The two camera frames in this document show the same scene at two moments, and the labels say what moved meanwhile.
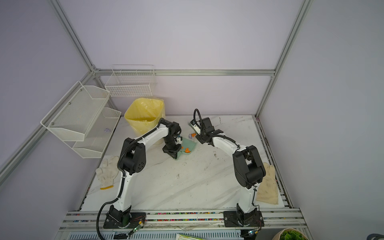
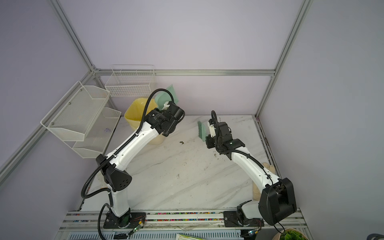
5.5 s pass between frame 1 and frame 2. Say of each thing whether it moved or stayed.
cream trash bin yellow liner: stayed
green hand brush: moved
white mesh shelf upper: stayed
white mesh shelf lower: stayed
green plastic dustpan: moved
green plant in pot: stayed
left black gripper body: moved
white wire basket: stayed
